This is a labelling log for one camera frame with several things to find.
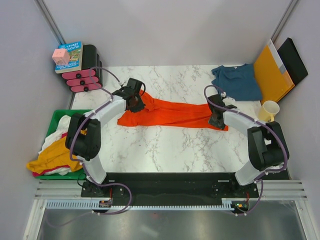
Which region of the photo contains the orange folder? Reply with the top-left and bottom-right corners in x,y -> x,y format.
253,40 -> 295,104

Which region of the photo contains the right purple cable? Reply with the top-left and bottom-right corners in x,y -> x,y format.
203,84 -> 290,217

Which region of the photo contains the black flat box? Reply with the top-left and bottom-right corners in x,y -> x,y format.
277,37 -> 308,86

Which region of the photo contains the white cable duct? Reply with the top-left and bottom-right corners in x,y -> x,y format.
45,199 -> 234,211

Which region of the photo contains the pink t shirt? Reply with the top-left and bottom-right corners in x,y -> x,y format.
26,133 -> 71,176

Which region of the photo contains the yellow t shirt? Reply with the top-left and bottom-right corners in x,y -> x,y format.
26,131 -> 82,177

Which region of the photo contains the yellow mug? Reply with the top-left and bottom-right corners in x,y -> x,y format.
258,100 -> 280,122

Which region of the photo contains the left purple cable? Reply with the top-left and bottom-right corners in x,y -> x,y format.
46,66 -> 133,227

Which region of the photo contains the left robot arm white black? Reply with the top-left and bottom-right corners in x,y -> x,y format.
65,78 -> 146,197

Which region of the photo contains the blue paperback book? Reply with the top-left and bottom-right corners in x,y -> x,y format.
55,41 -> 83,74

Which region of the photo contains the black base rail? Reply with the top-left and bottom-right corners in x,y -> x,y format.
81,172 -> 259,206

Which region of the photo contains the blue folded t shirt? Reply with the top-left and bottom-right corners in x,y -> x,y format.
211,63 -> 263,101

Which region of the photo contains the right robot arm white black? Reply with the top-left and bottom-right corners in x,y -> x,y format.
206,94 -> 290,197

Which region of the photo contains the orange t shirt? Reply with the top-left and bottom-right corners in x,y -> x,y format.
117,92 -> 220,131

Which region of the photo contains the purple cable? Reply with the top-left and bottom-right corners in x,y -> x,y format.
203,84 -> 290,217
46,66 -> 133,227

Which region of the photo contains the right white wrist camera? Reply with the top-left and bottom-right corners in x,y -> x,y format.
220,92 -> 236,106

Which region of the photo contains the pink cube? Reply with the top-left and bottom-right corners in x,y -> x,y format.
52,48 -> 70,66

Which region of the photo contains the green plastic bin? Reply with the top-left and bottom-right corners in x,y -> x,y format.
32,109 -> 90,180

